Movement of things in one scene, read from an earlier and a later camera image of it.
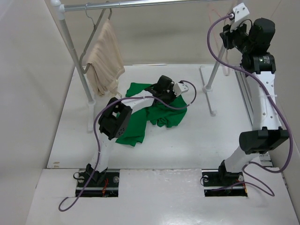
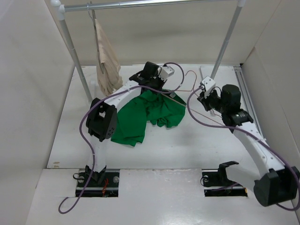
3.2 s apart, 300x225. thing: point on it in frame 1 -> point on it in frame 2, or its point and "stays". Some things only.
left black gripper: x=170 y=88 -> x=161 y=82
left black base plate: x=105 y=183 stays
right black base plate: x=217 y=183 stays
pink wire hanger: x=219 y=21 -> x=192 y=90
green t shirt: x=157 y=114 stays
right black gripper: x=228 y=33 -> x=204 y=101
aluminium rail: x=265 y=159 stays
